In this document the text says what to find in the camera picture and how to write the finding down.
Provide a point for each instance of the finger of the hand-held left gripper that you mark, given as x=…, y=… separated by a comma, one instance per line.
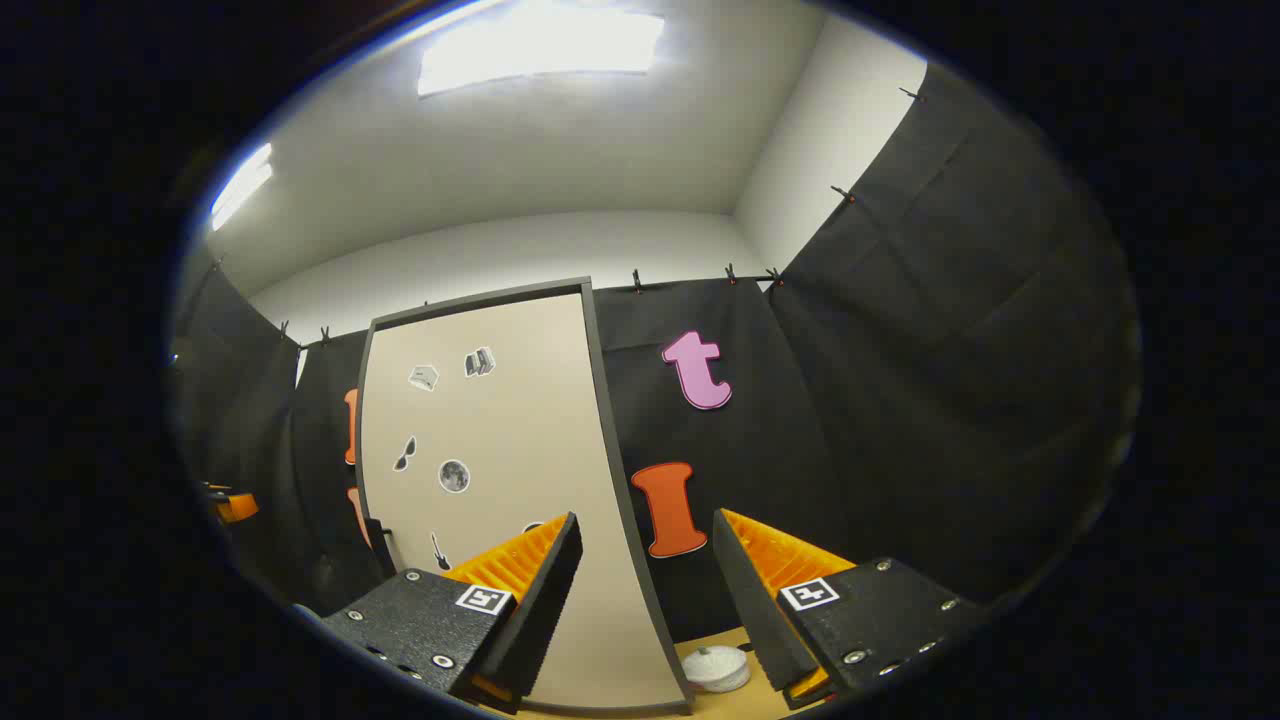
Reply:
x=238, y=507

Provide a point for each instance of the large ceiling panel light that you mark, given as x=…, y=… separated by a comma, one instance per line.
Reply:
x=540, y=45

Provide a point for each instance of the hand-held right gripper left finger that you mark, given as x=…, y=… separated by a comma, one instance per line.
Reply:
x=545, y=600

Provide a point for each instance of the white round object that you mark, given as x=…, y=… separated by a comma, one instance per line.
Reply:
x=715, y=672

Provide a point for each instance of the beige cabinet door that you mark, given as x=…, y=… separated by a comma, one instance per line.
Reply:
x=520, y=430

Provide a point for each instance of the row of black cloth clips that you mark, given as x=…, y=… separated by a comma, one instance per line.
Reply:
x=636, y=282

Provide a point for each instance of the black backdrop cloth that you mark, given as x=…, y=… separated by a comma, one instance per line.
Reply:
x=950, y=400

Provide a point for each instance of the small ceiling panel light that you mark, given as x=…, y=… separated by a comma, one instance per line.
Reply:
x=242, y=185

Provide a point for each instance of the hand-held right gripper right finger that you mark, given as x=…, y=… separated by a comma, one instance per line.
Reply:
x=745, y=600

